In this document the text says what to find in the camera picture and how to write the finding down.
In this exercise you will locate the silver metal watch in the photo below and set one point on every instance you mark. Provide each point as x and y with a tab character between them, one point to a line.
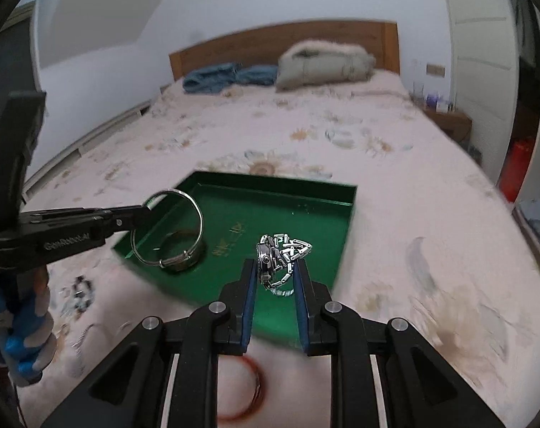
266	259

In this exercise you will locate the wooden nightstand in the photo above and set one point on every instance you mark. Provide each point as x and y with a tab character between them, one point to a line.
450	122

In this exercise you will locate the green tray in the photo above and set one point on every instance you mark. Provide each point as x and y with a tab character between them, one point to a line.
252	214

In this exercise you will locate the wooden headboard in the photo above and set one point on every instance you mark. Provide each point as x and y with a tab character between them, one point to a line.
216	51

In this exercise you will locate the drinking glass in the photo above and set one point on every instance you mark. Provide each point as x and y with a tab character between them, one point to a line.
417	90

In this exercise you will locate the wall switch plate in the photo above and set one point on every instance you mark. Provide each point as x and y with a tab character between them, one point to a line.
435	70

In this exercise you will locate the blue folded blanket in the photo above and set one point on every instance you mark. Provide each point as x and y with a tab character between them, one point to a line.
258	75
209	78

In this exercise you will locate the bed with floral sheet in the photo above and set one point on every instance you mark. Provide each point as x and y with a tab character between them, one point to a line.
386	196

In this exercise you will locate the red cylinder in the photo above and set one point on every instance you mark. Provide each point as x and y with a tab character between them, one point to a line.
516	169

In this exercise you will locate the person's left hand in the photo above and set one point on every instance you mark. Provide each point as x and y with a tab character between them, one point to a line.
15	321

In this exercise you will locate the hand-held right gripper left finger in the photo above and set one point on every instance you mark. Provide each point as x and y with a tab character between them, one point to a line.
247	307

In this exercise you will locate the dark brown bangle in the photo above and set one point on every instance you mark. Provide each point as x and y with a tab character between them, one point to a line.
199	258

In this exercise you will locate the white wardrobe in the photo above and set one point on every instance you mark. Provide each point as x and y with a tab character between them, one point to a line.
484	53

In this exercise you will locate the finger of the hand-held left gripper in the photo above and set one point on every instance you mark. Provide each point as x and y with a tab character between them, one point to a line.
73	215
73	243

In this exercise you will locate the tissue box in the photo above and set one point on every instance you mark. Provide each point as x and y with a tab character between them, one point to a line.
434	102

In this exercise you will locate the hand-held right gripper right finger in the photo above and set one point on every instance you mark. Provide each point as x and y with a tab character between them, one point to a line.
303	310

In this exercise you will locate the large silver bangle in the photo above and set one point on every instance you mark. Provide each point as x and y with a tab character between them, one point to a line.
176	260

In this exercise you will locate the grey fur-trimmed jacket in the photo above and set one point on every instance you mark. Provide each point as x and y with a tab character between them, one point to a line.
323	64

